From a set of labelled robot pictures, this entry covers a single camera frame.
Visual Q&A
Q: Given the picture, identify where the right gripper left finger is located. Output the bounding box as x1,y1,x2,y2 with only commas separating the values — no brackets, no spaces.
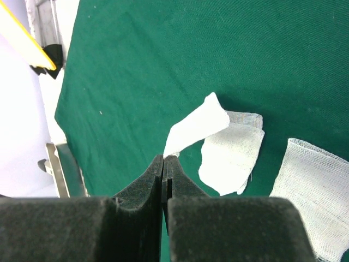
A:
1,155,163,261

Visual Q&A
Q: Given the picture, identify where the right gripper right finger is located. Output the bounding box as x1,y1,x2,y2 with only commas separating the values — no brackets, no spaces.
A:
163,156,315,261

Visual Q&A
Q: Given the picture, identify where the white gauze pad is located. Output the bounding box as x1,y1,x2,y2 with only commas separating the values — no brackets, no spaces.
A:
163,92,230,158
271,138,348,261
198,111,265,196

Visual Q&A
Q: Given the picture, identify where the green surgical drape cloth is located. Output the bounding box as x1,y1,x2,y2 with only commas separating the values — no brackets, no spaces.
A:
55,1,348,196

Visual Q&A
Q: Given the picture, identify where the stainless steel instrument tray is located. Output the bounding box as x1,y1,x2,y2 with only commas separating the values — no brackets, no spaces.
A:
37,143,89,198

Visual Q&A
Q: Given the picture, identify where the black whiteboard stand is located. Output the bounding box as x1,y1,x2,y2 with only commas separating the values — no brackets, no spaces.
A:
29,44,63,79

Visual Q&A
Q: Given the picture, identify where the small framed whiteboard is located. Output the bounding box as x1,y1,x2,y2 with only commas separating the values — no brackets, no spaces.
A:
1,1,57,70

